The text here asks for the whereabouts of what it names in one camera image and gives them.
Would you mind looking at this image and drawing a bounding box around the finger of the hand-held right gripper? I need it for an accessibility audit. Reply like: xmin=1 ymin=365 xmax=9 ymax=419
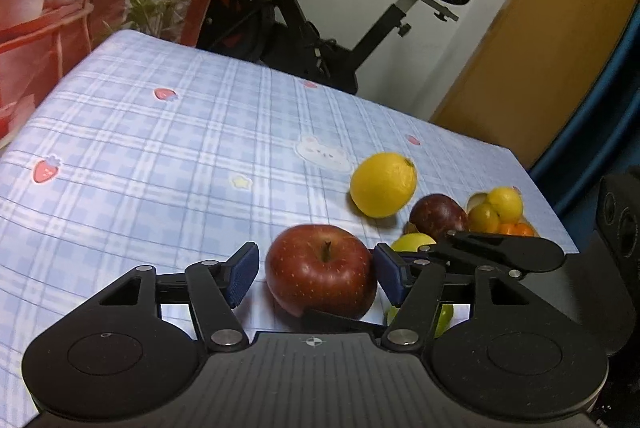
xmin=300 ymin=308 xmax=386 ymax=335
xmin=419 ymin=230 xmax=566 ymax=273

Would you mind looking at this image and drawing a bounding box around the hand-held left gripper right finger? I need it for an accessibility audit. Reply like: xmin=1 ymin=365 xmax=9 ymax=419
xmin=374 ymin=242 xmax=556 ymax=353

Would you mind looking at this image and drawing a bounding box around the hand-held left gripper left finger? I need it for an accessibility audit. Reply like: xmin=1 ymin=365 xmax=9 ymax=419
xmin=85 ymin=242 xmax=259 ymax=353

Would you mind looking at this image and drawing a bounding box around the pale yellow-green apple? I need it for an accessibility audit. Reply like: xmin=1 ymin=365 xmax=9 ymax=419
xmin=390 ymin=233 xmax=437 ymax=253

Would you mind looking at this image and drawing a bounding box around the red apple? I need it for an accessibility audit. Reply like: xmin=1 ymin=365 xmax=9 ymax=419
xmin=265 ymin=224 xmax=378 ymax=319

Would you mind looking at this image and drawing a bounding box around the smooth yellow lemon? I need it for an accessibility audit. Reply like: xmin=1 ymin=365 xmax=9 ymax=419
xmin=487 ymin=187 xmax=524 ymax=223

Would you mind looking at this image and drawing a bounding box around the bright green apple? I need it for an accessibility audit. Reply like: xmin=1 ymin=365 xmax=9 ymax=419
xmin=386 ymin=303 xmax=455 ymax=340

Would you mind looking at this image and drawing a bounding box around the beige plate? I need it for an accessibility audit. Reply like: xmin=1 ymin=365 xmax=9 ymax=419
xmin=466 ymin=192 xmax=540 ymax=239

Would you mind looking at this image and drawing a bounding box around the small orange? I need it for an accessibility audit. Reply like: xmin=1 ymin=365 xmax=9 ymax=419
xmin=497 ymin=222 xmax=535 ymax=239

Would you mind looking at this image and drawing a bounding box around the greenish yellow tangerine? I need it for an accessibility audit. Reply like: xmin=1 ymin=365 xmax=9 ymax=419
xmin=467 ymin=203 xmax=501 ymax=233

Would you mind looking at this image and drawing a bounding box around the dark red round fruit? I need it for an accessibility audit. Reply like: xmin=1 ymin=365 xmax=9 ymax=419
xmin=410 ymin=194 xmax=469 ymax=241

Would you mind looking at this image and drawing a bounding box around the large lemon with stem nub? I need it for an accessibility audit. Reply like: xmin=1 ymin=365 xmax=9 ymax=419
xmin=350 ymin=153 xmax=417 ymax=219

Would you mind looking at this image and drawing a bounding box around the blue plaid tablecloth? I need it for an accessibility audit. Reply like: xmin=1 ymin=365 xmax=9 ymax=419
xmin=0 ymin=30 xmax=581 ymax=428

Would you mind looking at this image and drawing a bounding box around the wooden door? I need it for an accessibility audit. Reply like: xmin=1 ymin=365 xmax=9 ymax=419
xmin=430 ymin=0 xmax=640 ymax=171

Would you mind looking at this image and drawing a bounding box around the black exercise bike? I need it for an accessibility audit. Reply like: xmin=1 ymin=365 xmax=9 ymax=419
xmin=196 ymin=0 xmax=473 ymax=96

